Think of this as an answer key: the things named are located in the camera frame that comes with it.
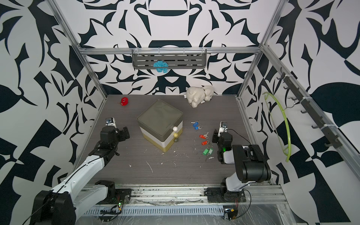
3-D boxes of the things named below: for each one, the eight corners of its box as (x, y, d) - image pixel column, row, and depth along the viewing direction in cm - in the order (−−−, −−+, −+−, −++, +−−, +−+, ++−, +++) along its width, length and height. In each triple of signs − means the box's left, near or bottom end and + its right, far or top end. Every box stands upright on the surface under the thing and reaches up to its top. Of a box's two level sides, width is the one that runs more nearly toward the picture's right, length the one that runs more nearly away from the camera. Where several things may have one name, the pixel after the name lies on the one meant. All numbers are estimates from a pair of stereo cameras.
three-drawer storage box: (142, 137, 97) (134, 119, 81) (161, 118, 108) (158, 98, 92) (167, 155, 89) (164, 139, 73) (185, 132, 100) (186, 114, 84)
